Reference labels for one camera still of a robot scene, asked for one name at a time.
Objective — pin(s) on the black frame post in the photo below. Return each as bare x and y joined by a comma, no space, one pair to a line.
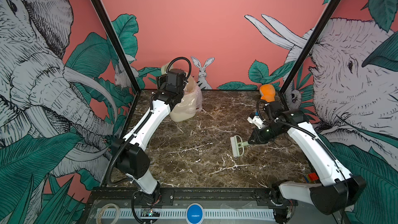
326,15
111,33

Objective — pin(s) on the left black frame post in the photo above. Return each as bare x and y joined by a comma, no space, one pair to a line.
111,33

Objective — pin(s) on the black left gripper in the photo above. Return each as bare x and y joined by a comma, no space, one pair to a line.
159,81

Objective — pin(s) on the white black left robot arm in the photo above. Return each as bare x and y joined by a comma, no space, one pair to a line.
129,160

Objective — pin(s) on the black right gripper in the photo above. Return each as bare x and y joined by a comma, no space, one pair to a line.
256,133

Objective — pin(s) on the white slotted cable duct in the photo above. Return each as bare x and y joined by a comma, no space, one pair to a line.
210,213

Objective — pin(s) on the blue round button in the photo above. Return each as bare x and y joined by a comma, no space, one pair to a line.
194,214

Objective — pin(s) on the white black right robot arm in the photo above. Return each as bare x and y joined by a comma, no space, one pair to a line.
338,187

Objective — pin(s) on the orange carrot plush toy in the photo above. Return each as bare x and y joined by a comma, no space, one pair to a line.
267,92

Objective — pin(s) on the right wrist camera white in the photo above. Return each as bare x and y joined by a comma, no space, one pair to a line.
256,120

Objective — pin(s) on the right black frame post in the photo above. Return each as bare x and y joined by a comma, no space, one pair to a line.
326,15

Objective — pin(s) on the cream plastic trash bin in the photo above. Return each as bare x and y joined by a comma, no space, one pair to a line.
189,104

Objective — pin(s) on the pale green hand brush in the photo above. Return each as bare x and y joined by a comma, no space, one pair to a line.
238,146

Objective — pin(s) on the black front mounting rail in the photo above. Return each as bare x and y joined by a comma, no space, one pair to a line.
170,196

